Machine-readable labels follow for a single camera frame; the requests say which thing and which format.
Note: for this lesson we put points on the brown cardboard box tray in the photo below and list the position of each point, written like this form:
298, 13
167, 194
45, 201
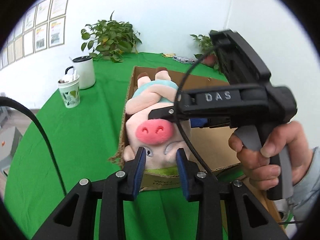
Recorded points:
210, 143

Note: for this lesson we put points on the yellow small packet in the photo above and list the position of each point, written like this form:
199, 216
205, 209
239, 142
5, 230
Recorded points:
168, 55

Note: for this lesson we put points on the large green potted plant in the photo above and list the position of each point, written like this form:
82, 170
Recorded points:
110, 40

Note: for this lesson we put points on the small plant red pot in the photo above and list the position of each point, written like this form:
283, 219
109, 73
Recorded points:
204, 43

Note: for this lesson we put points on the green table cloth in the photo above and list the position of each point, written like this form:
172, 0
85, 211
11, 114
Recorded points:
83, 139

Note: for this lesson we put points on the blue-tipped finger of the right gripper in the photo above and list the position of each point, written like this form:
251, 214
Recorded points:
198, 122

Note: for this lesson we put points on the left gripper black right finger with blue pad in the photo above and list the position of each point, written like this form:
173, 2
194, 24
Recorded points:
246, 216

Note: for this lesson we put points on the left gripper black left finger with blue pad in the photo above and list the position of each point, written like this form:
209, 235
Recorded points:
74, 217

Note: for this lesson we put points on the framed certificates on wall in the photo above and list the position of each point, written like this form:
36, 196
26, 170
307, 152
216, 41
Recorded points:
40, 28

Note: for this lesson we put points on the person's right hand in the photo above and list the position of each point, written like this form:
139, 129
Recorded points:
256, 164

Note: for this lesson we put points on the light blue sleeve forearm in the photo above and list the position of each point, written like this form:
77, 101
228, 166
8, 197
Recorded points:
306, 192

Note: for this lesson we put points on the pink pig plush toy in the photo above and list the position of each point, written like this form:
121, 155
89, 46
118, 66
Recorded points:
160, 138

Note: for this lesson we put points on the white kettle black lid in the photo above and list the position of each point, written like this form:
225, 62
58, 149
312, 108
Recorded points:
84, 67

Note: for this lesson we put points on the patterned small packet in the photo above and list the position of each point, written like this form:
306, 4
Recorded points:
183, 60

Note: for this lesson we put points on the green patterned paper cup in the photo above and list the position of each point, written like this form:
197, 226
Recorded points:
69, 89

